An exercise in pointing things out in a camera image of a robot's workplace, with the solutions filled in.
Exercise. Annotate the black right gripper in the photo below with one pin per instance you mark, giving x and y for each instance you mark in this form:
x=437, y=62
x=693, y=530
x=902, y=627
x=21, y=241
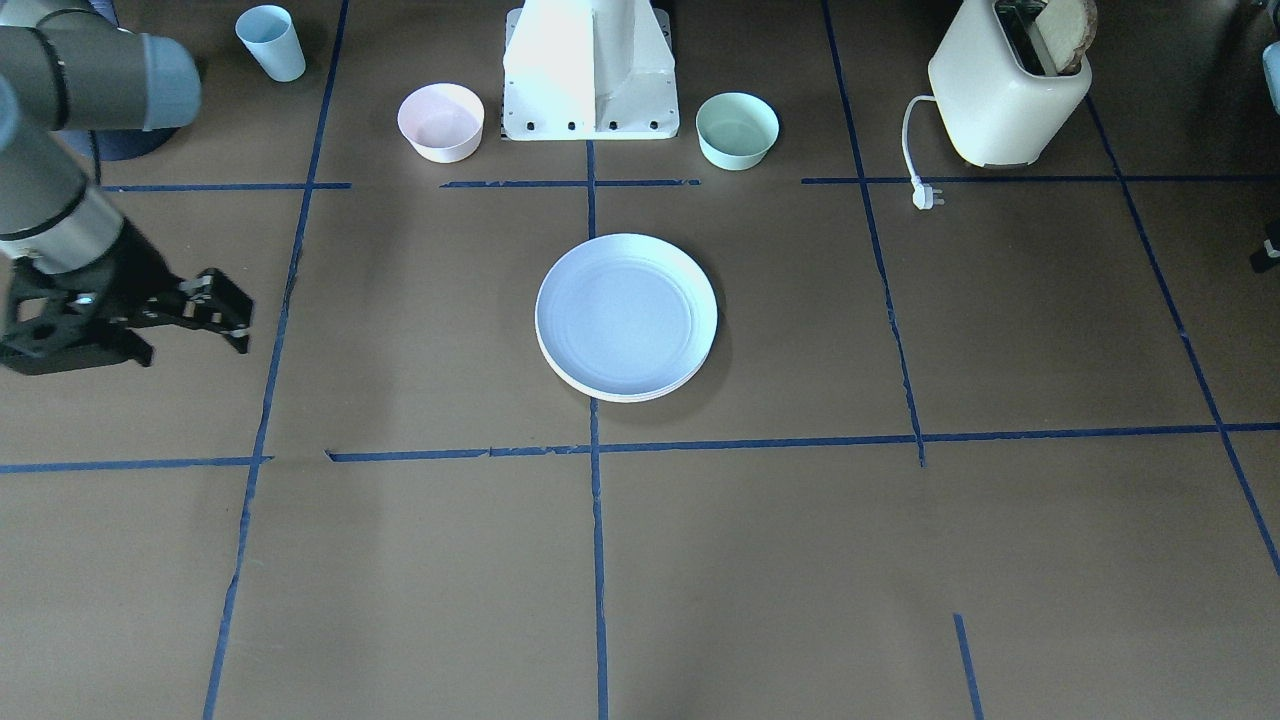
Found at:
x=137, y=271

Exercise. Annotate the blue plate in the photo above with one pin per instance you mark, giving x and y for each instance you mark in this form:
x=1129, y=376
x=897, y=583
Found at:
x=626, y=288

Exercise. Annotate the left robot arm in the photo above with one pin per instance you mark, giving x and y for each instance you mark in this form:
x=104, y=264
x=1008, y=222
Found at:
x=1271, y=73

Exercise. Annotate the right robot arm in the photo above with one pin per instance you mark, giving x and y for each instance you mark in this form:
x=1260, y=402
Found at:
x=68, y=66

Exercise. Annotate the dark blue pot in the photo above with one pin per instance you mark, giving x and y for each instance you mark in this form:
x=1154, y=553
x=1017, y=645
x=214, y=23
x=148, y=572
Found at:
x=115, y=144

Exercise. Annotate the light blue cup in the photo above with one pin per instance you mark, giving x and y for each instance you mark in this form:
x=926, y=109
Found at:
x=268, y=32

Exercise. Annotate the pink bowl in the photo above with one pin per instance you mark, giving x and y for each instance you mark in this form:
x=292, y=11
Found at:
x=443, y=122

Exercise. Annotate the cream white plate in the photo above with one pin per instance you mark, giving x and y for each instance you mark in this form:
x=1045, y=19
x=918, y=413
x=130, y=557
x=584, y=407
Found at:
x=626, y=373

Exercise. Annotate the green bowl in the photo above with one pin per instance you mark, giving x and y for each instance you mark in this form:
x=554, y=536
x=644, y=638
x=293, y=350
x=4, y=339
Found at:
x=735, y=131

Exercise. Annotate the white toaster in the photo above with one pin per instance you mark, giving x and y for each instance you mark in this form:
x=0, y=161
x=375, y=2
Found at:
x=999, y=99

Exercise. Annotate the bread slice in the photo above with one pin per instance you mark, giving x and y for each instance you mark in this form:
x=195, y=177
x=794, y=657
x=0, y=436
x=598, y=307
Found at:
x=1067, y=29

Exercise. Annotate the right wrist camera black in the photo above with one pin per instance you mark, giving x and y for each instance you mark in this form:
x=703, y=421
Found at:
x=60, y=323

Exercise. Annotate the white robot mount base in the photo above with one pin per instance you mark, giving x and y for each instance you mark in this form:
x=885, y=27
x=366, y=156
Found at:
x=589, y=71

